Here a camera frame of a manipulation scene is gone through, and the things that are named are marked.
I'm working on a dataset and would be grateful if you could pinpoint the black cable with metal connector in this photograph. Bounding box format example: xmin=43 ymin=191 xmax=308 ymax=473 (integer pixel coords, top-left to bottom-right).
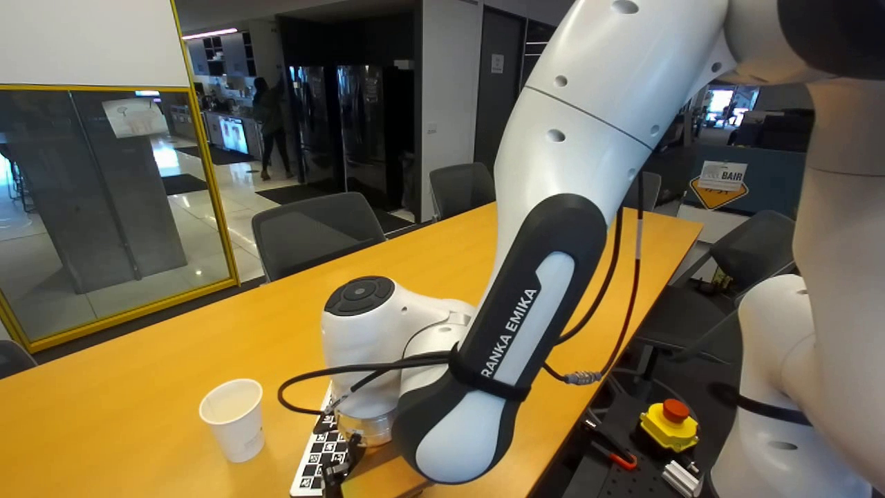
xmin=540 ymin=205 xmax=648 ymax=386

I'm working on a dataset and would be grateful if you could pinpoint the white paper cup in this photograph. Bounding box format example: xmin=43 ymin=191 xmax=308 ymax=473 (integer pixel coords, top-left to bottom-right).
xmin=196 ymin=375 xmax=268 ymax=465

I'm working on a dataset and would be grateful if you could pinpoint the black office chair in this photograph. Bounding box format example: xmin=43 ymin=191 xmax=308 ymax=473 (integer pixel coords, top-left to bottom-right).
xmin=633 ymin=206 xmax=800 ymax=369

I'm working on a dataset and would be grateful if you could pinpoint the person in background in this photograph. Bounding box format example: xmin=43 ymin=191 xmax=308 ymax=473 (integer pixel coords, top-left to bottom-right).
xmin=253 ymin=76 xmax=293 ymax=183

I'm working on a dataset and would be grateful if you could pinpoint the black orange handled tool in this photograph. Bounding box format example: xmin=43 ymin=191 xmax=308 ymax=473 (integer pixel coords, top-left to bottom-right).
xmin=585 ymin=416 xmax=643 ymax=474

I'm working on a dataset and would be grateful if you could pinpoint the white hexagon patterned board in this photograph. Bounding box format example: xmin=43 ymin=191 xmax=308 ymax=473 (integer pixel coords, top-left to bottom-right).
xmin=289 ymin=409 xmax=368 ymax=498

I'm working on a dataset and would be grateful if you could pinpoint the black looped gripper cable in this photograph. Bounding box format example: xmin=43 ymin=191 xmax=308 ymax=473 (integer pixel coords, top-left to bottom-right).
xmin=274 ymin=347 xmax=466 ymax=421

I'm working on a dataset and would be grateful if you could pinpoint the yellow emergency stop button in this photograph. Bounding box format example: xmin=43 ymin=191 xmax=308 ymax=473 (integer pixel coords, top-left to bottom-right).
xmin=640 ymin=394 xmax=704 ymax=454

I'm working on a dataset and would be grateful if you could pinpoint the yellow diamond sign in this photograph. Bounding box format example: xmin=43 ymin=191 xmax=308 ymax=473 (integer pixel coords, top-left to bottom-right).
xmin=690 ymin=160 xmax=753 ymax=209

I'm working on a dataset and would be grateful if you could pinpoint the silver metal block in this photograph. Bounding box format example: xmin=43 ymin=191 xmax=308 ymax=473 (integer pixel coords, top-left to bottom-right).
xmin=662 ymin=455 xmax=706 ymax=498

